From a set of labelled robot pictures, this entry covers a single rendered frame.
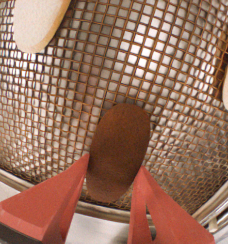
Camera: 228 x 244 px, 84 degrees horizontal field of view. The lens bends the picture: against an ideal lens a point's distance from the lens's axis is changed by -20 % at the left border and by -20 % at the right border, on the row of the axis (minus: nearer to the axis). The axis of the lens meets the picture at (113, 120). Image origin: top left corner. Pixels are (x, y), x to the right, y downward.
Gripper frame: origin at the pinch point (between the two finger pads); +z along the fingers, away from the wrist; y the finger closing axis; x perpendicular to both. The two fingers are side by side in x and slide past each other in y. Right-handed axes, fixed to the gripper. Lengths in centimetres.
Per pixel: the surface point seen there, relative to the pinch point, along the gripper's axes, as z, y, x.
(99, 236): 9.1, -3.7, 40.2
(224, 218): 2.9, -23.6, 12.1
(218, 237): 1.0, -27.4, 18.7
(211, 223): 2.6, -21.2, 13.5
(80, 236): 10.0, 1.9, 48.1
